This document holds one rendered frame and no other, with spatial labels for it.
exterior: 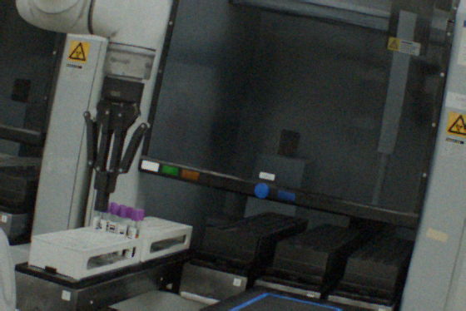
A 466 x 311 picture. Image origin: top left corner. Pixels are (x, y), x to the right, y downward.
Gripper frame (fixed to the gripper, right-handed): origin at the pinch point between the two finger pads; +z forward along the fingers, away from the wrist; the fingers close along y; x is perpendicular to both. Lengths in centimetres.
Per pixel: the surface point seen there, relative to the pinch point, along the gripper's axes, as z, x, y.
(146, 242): 9.2, 13.6, 4.9
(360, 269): 8, 36, 43
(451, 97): -30, 38, 55
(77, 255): 9.0, -18.2, 4.5
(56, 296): 16.0, -21.9, 3.2
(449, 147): -20, 38, 57
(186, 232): 9.1, 38.7, 5.0
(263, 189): -3.7, 34.1, 20.3
